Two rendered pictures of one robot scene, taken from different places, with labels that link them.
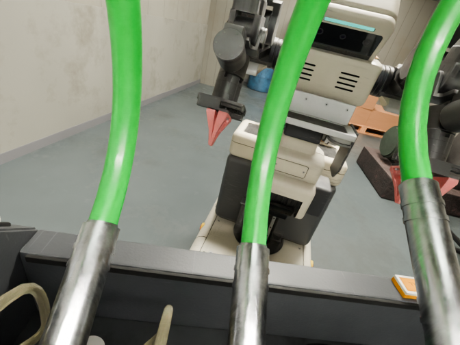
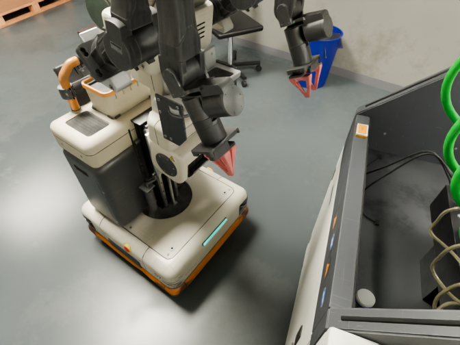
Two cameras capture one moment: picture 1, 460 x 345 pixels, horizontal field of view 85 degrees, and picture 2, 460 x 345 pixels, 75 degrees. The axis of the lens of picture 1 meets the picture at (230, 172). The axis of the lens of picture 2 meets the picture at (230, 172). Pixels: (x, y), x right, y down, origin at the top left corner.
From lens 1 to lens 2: 62 cm
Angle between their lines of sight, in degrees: 50
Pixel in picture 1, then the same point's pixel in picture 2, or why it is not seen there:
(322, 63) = not seen: hidden behind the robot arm
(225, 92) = (222, 131)
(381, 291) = (363, 144)
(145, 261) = (353, 244)
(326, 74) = not seen: hidden behind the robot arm
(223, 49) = (234, 107)
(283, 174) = (190, 137)
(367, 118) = not seen: outside the picture
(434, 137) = (304, 49)
